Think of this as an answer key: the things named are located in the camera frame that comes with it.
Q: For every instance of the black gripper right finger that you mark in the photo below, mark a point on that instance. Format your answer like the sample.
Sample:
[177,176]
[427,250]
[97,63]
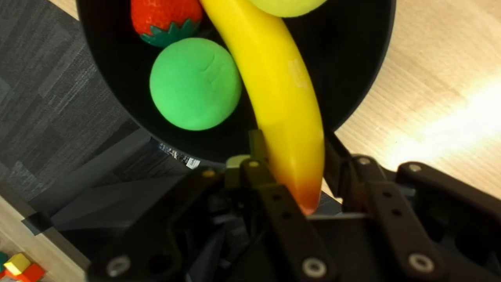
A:
[415,225]

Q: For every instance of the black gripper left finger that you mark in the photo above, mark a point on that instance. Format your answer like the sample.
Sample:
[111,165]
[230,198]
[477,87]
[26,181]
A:
[233,226]

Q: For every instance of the yellow toy banana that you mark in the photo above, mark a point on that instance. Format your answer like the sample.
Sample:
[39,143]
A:
[280,93]

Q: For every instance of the yellow toy lemon ball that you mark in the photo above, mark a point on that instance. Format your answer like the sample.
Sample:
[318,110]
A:
[286,8]

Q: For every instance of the green toy ball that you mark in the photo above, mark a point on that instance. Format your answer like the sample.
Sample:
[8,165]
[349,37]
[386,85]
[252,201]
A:
[194,84]

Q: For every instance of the red toy strawberry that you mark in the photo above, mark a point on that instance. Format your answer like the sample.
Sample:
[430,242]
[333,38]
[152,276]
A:
[161,22]

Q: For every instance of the wooden office desk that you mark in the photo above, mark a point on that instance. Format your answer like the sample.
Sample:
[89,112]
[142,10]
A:
[50,250]

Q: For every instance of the colourful toy blocks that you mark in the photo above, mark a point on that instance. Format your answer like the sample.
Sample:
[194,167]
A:
[20,268]

